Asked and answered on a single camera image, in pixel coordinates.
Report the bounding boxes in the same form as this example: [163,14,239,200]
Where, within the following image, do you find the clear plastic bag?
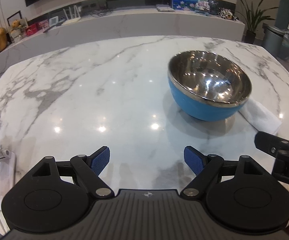
[281,30,289,62]

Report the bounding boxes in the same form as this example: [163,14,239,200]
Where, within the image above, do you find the black picture frame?
[7,10,22,33]

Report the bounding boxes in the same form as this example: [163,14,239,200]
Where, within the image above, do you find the white paper towel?
[238,97,282,133]

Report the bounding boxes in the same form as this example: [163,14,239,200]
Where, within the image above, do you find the blue steel bowl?
[168,51,252,121]

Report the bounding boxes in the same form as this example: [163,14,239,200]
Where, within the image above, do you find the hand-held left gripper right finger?
[180,145,263,199]

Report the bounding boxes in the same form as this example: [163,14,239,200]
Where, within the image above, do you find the white desk stand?
[0,135,17,205]

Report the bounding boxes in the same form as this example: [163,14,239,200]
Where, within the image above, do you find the black and white figurines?
[218,7,239,21]

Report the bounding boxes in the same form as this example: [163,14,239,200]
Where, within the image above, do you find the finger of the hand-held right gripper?
[254,131,289,158]

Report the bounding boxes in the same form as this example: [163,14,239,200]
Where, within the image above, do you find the pink box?
[36,19,49,30]

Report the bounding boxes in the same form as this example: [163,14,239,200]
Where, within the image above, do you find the black cables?
[90,7,115,17]

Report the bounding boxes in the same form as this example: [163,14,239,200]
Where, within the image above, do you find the potted long-leaf plant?
[234,0,280,44]

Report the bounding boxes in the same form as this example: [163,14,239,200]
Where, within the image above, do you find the floral printed box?
[195,0,211,14]

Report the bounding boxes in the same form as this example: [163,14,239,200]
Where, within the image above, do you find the white router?
[61,5,83,26]

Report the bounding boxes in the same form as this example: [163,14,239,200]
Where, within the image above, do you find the long marble console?
[0,0,246,76]

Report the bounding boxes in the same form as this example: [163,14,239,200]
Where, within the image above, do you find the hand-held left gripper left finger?
[31,145,115,199]

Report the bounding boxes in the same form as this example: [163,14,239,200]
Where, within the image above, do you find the red box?
[25,25,39,36]

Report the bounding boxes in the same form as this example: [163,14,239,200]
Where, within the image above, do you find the grey trash can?
[262,24,289,61]

